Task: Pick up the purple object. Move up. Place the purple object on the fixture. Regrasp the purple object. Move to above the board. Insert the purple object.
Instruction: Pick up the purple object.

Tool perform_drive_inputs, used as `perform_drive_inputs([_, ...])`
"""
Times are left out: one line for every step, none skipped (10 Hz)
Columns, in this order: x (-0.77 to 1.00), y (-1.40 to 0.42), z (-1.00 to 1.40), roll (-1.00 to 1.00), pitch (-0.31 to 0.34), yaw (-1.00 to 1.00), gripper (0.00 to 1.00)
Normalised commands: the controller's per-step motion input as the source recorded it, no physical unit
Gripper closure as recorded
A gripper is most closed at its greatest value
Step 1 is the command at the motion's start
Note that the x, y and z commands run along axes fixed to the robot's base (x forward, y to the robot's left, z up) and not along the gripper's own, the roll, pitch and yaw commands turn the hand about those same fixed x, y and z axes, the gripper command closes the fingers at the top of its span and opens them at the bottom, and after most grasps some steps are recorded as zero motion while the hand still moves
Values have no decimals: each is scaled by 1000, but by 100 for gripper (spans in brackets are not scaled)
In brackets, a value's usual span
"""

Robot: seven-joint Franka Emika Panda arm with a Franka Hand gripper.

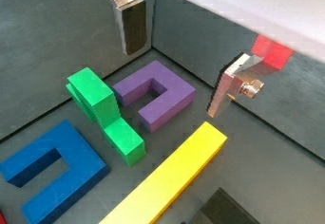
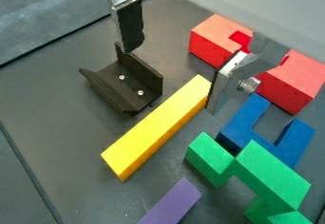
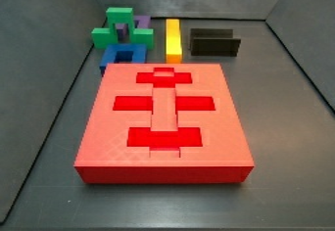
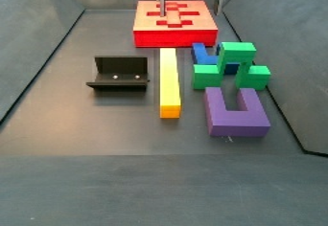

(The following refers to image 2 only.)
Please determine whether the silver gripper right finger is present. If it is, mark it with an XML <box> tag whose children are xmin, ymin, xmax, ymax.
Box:
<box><xmin>206</xmin><ymin>33</ymin><xmax>289</xmax><ymax>115</ymax></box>

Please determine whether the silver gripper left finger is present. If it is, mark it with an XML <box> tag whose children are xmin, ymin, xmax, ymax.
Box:
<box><xmin>111</xmin><ymin>0</ymin><xmax>144</xmax><ymax>53</ymax></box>

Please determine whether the purple U-shaped block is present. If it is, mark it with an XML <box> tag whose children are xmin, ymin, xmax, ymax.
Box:
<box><xmin>138</xmin><ymin>177</ymin><xmax>200</xmax><ymax>224</ymax></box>

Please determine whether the red puzzle board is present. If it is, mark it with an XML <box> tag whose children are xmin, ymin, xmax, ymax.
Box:
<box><xmin>188</xmin><ymin>14</ymin><xmax>325</xmax><ymax>114</ymax></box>

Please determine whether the black angled fixture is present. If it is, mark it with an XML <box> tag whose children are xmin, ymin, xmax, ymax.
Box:
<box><xmin>79</xmin><ymin>43</ymin><xmax>163</xmax><ymax>115</ymax></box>

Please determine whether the blue U-shaped block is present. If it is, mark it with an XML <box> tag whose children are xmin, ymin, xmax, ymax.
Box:
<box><xmin>215</xmin><ymin>94</ymin><xmax>314</xmax><ymax>168</ymax></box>

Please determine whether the yellow long bar block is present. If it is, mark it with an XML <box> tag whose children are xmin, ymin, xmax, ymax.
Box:
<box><xmin>100</xmin><ymin>75</ymin><xmax>211</xmax><ymax>181</ymax></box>

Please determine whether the green zigzag block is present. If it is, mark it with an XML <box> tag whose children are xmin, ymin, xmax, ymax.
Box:
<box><xmin>186</xmin><ymin>132</ymin><xmax>311</xmax><ymax>224</ymax></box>

